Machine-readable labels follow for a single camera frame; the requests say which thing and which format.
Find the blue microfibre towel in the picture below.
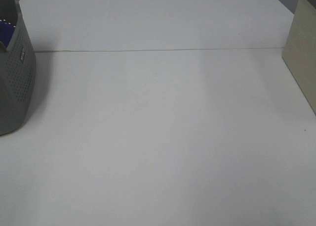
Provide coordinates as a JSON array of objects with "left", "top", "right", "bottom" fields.
[{"left": 0, "top": 19, "right": 16, "bottom": 52}]

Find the beige box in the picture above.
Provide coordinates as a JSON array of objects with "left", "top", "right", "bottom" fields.
[{"left": 282, "top": 0, "right": 316, "bottom": 112}]

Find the grey perforated plastic basket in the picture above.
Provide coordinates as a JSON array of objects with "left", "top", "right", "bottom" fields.
[{"left": 0, "top": 0, "right": 36, "bottom": 135}]

